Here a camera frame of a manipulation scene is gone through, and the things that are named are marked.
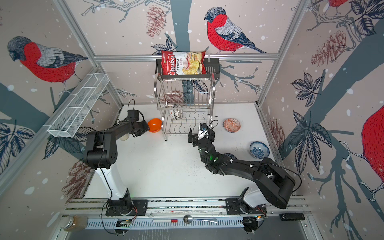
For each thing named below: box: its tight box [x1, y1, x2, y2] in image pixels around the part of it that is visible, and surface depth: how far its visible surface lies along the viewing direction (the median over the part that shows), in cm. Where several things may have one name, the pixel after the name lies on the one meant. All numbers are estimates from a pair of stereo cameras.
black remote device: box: [279, 212, 306, 222], surface depth 70 cm
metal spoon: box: [183, 214, 218, 224], surface depth 71 cm
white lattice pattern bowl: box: [173, 109, 183, 120], surface depth 102 cm
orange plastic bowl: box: [148, 118, 163, 133], surface depth 105 cm
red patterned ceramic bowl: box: [222, 118, 241, 133], surface depth 106 cm
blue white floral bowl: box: [249, 141, 270, 159], surface depth 94 cm
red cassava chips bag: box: [161, 51, 207, 76], surface depth 90 cm
